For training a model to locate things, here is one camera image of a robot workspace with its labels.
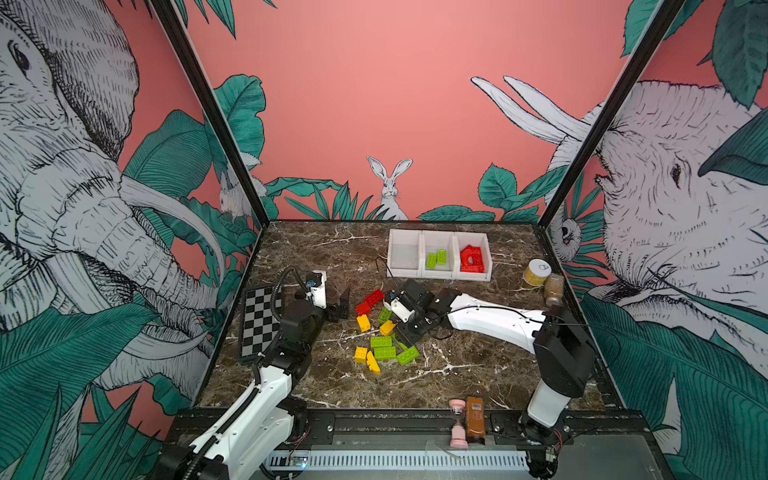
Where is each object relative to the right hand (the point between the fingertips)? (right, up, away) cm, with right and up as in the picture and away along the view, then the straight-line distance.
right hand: (401, 329), depth 85 cm
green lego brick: (+12, +19, +23) cm, 32 cm away
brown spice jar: (+51, +10, +12) cm, 53 cm away
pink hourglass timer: (+14, -23, -13) cm, 30 cm away
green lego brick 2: (+15, +20, +23) cm, 34 cm away
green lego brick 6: (-5, -7, +1) cm, 9 cm away
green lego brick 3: (-5, +2, +8) cm, 10 cm away
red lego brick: (-12, +4, +11) cm, 17 cm away
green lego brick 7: (+2, -8, +1) cm, 8 cm away
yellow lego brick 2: (-4, 0, +3) cm, 5 cm away
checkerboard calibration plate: (-43, +1, +3) cm, 43 cm away
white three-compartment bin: (+3, +23, +28) cm, 37 cm away
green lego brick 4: (+2, -7, +3) cm, 8 cm away
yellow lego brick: (-11, 0, +6) cm, 13 cm away
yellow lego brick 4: (-8, -9, -2) cm, 13 cm away
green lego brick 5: (-6, -5, +3) cm, 8 cm away
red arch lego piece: (+27, +19, +24) cm, 41 cm away
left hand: (-18, +14, -4) cm, 23 cm away
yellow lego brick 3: (-12, -7, -1) cm, 14 cm away
